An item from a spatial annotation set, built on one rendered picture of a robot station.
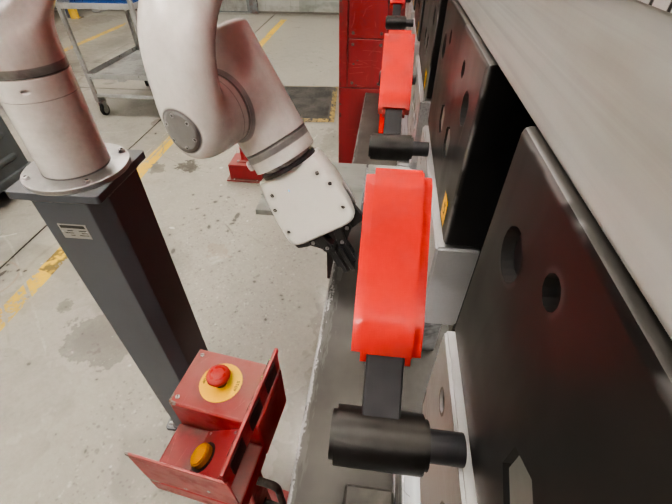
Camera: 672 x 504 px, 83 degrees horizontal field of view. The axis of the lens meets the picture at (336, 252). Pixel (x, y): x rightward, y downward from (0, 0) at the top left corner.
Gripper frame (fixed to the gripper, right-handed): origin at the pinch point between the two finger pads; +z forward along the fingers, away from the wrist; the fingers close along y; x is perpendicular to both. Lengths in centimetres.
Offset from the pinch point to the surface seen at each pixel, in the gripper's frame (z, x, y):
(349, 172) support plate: -4.4, 24.5, 1.0
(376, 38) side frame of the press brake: -22, 102, 14
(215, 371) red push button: 8.3, -4.8, -28.2
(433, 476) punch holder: -7.7, -38.1, 12.1
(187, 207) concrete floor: 5, 161, -130
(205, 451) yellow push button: 16.5, -12.9, -32.7
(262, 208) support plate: -8.8, 11.2, -12.3
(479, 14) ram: -21.3, -27.6, 20.7
